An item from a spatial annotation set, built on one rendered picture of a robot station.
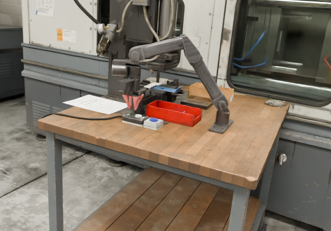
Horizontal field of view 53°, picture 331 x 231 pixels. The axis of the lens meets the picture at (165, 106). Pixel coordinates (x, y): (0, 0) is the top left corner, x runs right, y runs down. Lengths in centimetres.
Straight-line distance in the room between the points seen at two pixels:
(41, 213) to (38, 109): 128
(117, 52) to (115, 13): 21
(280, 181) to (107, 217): 118
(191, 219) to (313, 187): 84
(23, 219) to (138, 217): 82
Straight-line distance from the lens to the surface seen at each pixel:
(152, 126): 150
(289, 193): 250
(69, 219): 247
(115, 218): 209
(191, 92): 206
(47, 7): 327
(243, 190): 125
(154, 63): 175
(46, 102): 342
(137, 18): 183
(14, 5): 701
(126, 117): 155
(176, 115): 158
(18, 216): 256
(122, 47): 189
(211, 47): 238
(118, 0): 189
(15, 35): 492
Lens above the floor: 145
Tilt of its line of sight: 17 degrees down
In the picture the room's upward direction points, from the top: 4 degrees clockwise
